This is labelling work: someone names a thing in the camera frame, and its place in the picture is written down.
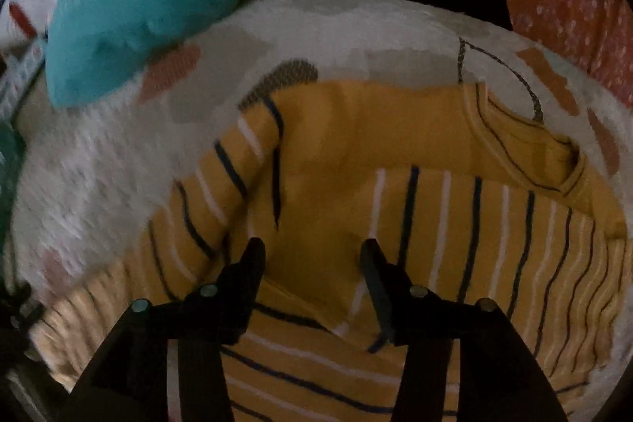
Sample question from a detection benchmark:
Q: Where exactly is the white heart-patterned quilt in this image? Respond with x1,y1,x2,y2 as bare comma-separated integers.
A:
10,0,633,422

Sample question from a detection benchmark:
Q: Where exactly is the long patterned box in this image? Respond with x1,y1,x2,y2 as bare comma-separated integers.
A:
0,39,47,116

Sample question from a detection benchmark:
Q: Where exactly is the yellow striped sweater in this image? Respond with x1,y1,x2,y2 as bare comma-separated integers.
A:
30,78,631,422

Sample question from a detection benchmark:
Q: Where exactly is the green box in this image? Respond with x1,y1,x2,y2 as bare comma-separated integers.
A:
0,120,25,255

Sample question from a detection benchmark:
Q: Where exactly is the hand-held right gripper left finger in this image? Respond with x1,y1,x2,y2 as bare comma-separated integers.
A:
59,238,266,422

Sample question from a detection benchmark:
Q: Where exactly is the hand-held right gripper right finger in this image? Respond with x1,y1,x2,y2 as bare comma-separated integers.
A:
359,238,569,422

